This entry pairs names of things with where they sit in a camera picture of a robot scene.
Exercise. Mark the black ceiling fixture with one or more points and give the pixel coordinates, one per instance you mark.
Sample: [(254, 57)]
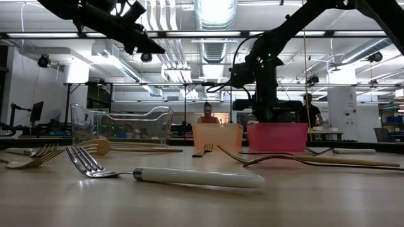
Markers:
[(312, 80), (375, 56), (43, 60), (146, 58)]

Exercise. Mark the black overhead light beam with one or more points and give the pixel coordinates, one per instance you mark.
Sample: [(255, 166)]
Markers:
[(329, 34)]

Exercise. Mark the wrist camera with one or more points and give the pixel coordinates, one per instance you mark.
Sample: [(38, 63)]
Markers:
[(241, 75), (134, 12)]

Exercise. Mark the person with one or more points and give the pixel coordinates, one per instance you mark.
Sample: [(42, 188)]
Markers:
[(208, 113), (311, 113)]

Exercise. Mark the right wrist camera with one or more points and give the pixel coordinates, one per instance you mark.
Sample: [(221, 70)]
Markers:
[(241, 75)]

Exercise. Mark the silver ventilation duct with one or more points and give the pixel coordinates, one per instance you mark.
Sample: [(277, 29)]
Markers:
[(214, 52)]

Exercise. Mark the black computer monitor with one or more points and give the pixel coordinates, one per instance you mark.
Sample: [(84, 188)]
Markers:
[(288, 117)]

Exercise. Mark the background black metal frame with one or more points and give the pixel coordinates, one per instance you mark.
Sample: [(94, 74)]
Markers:
[(208, 84)]

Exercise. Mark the pink plastic bin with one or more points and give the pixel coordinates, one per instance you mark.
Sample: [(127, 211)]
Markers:
[(277, 137)]

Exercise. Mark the grey background bin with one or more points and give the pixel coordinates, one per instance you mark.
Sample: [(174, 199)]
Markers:
[(382, 135)]

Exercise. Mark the background wooden table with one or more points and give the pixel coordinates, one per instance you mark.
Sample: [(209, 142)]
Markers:
[(326, 132)]

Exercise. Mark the background storage shelf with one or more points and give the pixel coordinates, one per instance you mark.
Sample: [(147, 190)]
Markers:
[(393, 119)]

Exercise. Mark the dark metal fork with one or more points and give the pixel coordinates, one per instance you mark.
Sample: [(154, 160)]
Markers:
[(255, 162), (268, 153), (200, 154)]

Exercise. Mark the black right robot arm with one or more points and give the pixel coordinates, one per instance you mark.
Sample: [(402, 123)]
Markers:
[(284, 28)]

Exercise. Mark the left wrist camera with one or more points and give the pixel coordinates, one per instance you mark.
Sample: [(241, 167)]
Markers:
[(134, 12)]

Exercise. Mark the orange plastic bin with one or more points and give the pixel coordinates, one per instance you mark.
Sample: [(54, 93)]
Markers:
[(217, 137)]

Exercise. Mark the clear plastic bin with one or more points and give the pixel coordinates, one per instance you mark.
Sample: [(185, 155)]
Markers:
[(94, 126)]

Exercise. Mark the small black background monitor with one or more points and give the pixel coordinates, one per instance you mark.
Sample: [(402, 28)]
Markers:
[(37, 112)]

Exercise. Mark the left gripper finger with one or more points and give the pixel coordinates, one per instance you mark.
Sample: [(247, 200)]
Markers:
[(142, 44)]

